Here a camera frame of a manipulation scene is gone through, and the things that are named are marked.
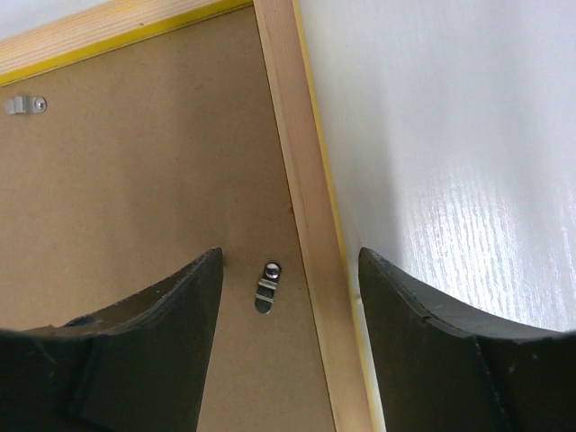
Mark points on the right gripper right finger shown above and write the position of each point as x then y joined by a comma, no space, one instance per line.
443,365

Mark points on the brown cardboard backing board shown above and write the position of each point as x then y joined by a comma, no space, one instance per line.
146,157

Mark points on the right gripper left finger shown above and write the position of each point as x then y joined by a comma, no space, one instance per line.
139,364

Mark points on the yellow wooden picture frame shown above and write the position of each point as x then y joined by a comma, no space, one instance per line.
115,25

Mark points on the metal turn clip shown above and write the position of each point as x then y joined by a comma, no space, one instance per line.
266,287
24,105

